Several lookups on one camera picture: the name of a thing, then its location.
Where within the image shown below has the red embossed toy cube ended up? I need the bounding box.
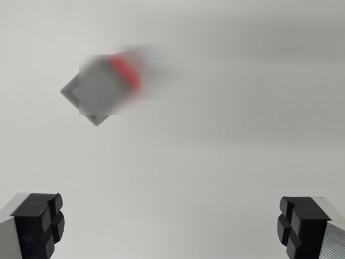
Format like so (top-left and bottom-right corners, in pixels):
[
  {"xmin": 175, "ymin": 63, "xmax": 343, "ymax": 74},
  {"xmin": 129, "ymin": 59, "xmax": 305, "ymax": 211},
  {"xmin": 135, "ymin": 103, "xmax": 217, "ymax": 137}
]
[{"xmin": 108, "ymin": 51, "xmax": 148, "ymax": 92}]

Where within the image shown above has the grey embossed toy cube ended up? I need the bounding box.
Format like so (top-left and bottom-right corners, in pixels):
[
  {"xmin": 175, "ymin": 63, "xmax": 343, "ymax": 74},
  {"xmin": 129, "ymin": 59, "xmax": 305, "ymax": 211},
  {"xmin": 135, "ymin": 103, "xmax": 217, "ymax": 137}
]
[{"xmin": 60, "ymin": 54, "xmax": 135, "ymax": 127}]

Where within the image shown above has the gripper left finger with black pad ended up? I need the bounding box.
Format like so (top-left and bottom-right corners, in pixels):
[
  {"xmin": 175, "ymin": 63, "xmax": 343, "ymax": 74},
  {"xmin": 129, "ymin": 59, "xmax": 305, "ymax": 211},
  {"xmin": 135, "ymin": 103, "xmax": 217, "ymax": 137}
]
[{"xmin": 0, "ymin": 192, "xmax": 65, "ymax": 259}]

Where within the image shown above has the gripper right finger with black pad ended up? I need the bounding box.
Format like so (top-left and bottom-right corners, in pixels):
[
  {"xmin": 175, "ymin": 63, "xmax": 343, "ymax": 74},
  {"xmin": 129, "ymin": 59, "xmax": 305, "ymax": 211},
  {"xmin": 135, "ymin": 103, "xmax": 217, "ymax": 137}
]
[{"xmin": 277, "ymin": 196, "xmax": 345, "ymax": 259}]

